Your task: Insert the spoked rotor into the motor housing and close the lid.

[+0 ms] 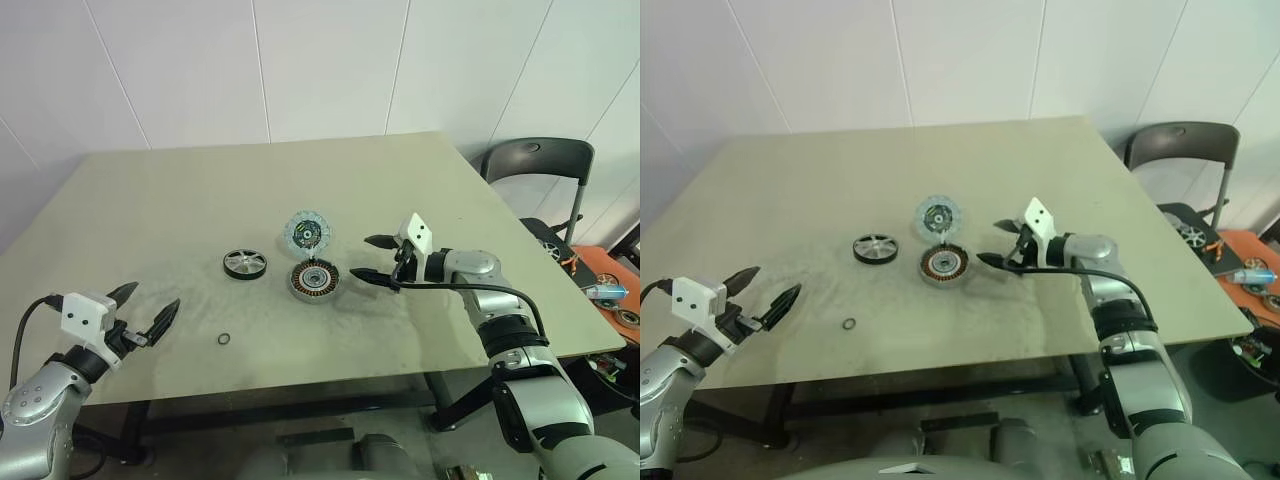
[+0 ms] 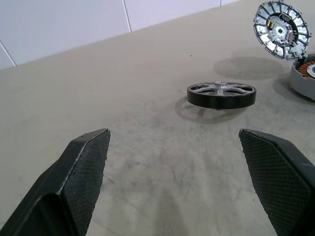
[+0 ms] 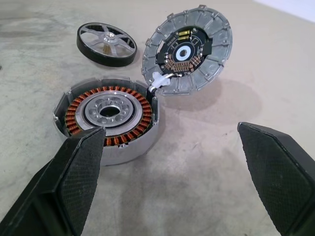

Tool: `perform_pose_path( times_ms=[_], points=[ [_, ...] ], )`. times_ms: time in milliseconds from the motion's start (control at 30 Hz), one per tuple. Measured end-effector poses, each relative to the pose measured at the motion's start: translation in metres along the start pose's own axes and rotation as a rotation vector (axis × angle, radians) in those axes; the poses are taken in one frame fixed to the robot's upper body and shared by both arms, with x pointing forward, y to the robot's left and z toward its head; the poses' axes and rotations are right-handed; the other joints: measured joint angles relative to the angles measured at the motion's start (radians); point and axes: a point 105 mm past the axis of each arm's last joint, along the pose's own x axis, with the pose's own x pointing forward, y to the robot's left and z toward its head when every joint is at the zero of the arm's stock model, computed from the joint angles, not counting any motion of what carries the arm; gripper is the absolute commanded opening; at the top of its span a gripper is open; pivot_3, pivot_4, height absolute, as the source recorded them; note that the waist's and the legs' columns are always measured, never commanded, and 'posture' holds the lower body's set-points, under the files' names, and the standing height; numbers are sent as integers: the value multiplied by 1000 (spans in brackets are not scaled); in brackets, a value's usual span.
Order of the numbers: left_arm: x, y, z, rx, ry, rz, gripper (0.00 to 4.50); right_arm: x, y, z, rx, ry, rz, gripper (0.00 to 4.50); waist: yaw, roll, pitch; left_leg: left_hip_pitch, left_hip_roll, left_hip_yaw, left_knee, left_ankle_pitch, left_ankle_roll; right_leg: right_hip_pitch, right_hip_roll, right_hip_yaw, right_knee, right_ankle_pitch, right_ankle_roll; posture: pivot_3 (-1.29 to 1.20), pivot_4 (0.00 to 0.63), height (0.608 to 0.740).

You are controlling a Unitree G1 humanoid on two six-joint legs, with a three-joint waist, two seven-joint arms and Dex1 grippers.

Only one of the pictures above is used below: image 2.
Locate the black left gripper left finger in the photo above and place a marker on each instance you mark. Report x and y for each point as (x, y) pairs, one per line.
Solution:
(61, 186)

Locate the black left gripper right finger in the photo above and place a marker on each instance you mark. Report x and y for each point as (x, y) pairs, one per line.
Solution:
(283, 182)

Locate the grey motor housing copper stator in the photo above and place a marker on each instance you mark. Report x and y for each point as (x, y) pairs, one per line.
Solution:
(299, 83)

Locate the round grey metal disc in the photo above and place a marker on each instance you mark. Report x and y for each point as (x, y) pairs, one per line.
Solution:
(280, 32)

